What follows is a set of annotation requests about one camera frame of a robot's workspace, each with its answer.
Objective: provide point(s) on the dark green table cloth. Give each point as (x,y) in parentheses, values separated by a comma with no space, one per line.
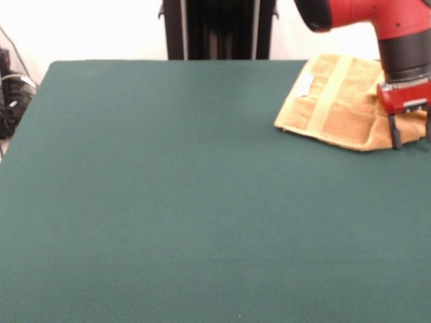
(134,202)

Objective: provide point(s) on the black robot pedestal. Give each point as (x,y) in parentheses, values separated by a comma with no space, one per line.
(219,27)

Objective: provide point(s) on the black power strip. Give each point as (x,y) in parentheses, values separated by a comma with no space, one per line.
(4,58)

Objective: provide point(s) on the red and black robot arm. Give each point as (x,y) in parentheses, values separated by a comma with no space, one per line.
(400,40)

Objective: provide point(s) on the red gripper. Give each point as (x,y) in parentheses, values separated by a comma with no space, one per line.
(400,99)

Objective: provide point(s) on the orange terry towel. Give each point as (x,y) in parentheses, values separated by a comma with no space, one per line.
(336,111)

